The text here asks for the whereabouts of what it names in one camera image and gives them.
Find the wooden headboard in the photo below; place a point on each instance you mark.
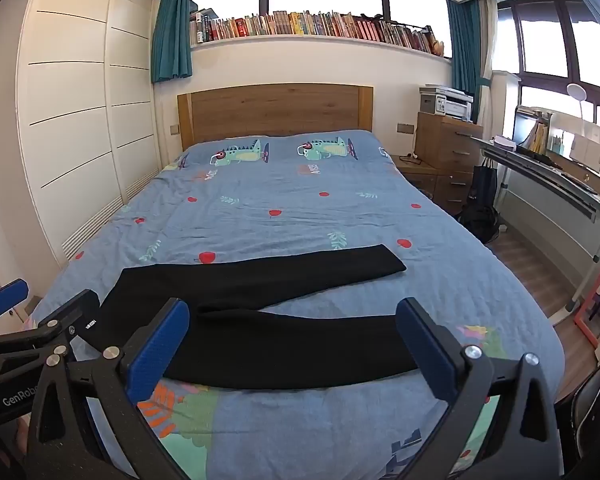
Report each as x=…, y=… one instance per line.
x=275, y=110

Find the white sliding-door wardrobe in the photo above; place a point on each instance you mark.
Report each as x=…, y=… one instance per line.
x=70, y=110

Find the red metal frame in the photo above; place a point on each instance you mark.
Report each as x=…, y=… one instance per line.
x=587, y=320

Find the black backpack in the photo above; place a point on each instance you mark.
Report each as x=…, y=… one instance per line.
x=480, y=222

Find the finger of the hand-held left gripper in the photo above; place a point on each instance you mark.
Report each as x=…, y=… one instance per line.
x=5, y=299
x=80, y=312

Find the wooden dresser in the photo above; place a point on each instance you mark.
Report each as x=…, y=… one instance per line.
x=445, y=145

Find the teal curtain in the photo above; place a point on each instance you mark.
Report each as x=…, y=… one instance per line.
x=464, y=55
x=172, y=35

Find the white desk lamp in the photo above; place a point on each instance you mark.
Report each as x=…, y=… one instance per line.
x=577, y=95

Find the grey desk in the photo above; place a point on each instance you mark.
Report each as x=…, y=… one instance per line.
x=545, y=180

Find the black hanging bag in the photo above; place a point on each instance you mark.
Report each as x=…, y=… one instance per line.
x=484, y=185

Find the bookshelf with colourful books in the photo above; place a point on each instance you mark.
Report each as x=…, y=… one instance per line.
x=320, y=25

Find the dark-framed bay window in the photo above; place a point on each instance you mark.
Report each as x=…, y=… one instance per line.
x=545, y=40

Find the white printer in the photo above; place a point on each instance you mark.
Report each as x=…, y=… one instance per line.
x=445, y=102

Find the black pants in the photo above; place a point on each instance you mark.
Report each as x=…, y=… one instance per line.
x=280, y=340

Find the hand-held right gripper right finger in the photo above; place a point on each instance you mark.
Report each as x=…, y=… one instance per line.
x=425, y=350

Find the blue printed bedsheet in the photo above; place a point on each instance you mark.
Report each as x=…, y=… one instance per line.
x=305, y=210

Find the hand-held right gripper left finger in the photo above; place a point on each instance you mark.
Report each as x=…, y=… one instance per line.
x=160, y=350

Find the wooden nightstand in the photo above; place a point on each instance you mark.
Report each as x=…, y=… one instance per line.
x=415, y=172

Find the black chair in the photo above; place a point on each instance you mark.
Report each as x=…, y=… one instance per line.
x=595, y=420

